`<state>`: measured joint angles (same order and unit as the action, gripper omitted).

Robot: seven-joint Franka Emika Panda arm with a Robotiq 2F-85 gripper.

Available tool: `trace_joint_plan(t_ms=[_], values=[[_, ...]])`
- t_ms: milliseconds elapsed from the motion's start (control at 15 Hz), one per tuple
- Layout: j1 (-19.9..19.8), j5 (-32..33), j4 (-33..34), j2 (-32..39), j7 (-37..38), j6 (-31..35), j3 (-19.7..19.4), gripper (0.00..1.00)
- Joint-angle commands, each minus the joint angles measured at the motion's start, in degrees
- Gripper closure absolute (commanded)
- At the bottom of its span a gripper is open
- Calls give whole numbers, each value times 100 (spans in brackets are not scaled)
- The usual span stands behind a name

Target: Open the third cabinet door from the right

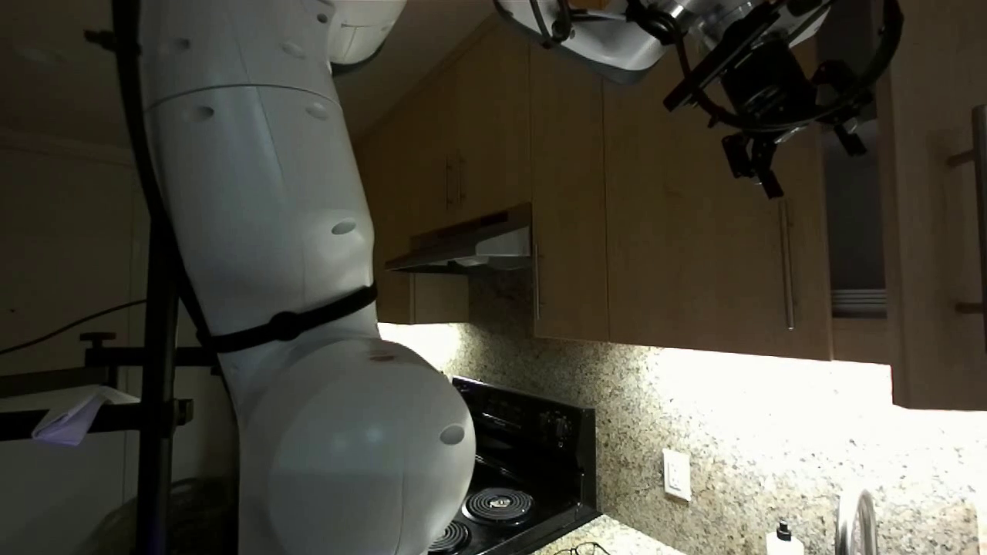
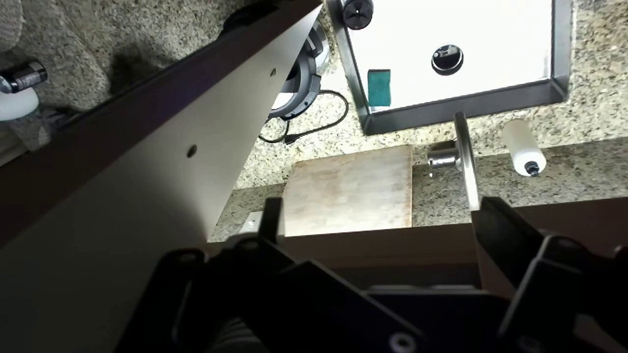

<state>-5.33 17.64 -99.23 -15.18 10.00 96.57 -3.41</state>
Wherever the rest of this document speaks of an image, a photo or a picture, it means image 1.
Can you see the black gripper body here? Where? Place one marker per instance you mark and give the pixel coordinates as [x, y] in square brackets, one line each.
[772, 86]

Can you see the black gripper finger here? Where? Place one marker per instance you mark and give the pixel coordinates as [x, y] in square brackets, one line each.
[753, 155]
[850, 136]

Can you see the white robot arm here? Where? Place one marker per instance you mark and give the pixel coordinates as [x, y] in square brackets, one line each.
[265, 204]

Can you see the cabinet interior with shelves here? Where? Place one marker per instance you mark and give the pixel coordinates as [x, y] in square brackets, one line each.
[857, 225]

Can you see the narrow wooden cabinet door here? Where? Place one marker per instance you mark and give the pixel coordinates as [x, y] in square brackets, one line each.
[571, 204]

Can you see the wooden cabinet above hood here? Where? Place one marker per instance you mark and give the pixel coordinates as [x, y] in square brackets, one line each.
[451, 155]

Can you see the steel range hood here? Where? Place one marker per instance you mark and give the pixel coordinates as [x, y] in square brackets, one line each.
[481, 246]

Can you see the black stove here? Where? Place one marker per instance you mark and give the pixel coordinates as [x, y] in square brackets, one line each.
[533, 431]

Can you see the chrome faucet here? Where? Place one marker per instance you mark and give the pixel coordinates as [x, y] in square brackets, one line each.
[857, 526]

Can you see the white soap bottle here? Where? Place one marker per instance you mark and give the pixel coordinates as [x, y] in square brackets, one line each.
[784, 539]

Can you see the large round stove burner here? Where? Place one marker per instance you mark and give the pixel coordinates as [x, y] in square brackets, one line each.
[499, 502]

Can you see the small round stove burner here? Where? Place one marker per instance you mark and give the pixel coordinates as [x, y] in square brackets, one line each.
[460, 539]

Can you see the black horizontal clamp bar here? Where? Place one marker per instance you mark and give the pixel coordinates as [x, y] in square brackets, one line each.
[163, 415]
[132, 356]

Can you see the black vertical stand pole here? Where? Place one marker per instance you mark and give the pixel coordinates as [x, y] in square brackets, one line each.
[158, 462]

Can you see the white paper sheet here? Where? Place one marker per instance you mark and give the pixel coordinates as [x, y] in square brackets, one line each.
[79, 418]

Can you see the white wall outlet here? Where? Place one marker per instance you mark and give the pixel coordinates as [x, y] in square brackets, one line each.
[677, 476]

